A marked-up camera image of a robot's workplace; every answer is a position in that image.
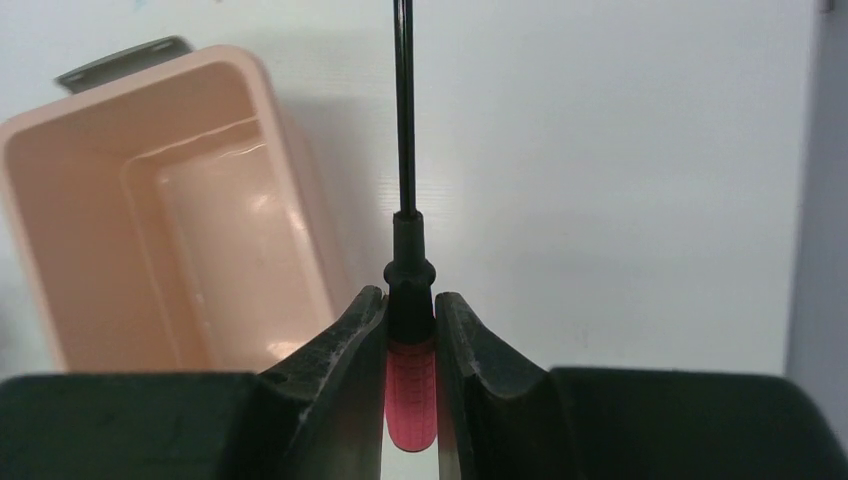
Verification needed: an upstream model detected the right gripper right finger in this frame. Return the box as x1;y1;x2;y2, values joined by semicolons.
435;292;847;479

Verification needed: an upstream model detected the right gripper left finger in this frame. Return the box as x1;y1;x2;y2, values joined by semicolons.
1;286;387;479

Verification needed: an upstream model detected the pink plastic bin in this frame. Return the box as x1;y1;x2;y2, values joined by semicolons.
1;37;354;372

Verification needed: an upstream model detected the red handled screwdriver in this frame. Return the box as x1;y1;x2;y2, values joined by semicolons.
384;1;437;453

